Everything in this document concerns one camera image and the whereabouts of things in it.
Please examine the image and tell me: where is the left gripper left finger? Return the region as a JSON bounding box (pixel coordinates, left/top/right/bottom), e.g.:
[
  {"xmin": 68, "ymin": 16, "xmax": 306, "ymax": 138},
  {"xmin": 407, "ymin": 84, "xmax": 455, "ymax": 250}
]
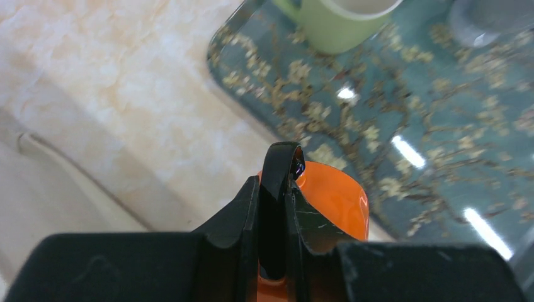
[{"xmin": 6, "ymin": 176, "xmax": 259, "ymax": 301}]

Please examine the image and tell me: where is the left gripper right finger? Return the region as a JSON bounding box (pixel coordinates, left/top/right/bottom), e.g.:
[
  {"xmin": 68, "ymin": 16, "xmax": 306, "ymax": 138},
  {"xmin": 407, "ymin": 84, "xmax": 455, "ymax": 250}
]
[{"xmin": 286, "ymin": 183, "xmax": 526, "ymax": 301}]

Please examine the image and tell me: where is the orange mug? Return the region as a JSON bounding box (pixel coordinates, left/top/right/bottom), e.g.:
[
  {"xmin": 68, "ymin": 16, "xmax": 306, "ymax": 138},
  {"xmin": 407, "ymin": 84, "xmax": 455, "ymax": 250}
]
[{"xmin": 256, "ymin": 142, "xmax": 369, "ymax": 301}]

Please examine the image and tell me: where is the light green mug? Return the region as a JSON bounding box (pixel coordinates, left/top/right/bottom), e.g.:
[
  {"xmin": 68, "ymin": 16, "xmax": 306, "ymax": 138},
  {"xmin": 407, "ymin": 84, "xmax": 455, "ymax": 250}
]
[{"xmin": 273, "ymin": 0, "xmax": 402, "ymax": 55}]

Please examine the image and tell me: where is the pale grey mug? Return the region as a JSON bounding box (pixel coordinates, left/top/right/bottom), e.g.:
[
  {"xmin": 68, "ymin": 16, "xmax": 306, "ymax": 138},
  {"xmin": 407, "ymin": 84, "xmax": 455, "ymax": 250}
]
[{"xmin": 448, "ymin": 0, "xmax": 533, "ymax": 48}]

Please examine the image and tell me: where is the floral blue serving tray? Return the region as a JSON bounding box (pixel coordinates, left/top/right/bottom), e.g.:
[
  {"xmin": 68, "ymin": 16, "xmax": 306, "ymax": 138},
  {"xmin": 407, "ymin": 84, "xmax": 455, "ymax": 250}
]
[{"xmin": 207, "ymin": 1, "xmax": 533, "ymax": 259}]

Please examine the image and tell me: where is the beige canvas tote bag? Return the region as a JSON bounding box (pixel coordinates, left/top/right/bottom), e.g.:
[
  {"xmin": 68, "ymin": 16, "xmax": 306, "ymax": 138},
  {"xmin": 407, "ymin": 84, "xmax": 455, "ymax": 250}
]
[{"xmin": 1, "ymin": 111, "xmax": 148, "ymax": 292}]

